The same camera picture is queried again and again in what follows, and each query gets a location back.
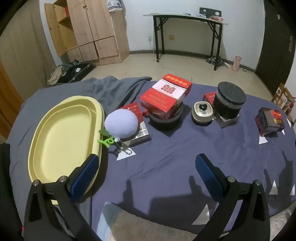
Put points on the black perforated board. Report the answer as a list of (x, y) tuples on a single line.
[(210, 12)]

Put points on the gray blanket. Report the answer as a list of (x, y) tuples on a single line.
[(110, 92)]

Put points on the dark wooden door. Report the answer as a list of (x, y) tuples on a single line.
[(278, 49)]

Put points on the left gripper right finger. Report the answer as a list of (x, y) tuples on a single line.
[(242, 213)]

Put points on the beige towel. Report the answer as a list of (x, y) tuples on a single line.
[(117, 224)]

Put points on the colourful cardboard box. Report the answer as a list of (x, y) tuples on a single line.
[(284, 99)]

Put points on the black glitter lid jar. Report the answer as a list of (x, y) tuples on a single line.
[(228, 100)]

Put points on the yellow oval tray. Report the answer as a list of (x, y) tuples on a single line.
[(64, 138)]

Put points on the purple tablecloth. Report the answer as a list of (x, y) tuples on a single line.
[(160, 182)]

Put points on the wooden wardrobe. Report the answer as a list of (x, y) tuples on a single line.
[(87, 31)]

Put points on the lavender plush ball keychain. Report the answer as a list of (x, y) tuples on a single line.
[(119, 125)]

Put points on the orange wooden door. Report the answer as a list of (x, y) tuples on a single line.
[(10, 103)]

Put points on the pink snack bag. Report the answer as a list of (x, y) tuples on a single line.
[(236, 63)]

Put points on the open black suitcase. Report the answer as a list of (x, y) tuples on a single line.
[(69, 73)]

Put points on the large red white box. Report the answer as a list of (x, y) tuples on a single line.
[(164, 97)]

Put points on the small cream heart tin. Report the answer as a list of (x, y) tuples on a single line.
[(202, 112)]

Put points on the clothes pile under table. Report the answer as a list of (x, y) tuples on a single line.
[(212, 60)]

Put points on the dark orange Kuang Shan box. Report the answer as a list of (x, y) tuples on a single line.
[(269, 121)]

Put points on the black folding table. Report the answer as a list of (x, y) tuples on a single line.
[(181, 34)]

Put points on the beige curtain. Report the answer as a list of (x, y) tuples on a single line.
[(25, 54)]

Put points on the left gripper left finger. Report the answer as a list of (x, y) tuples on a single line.
[(51, 212)]

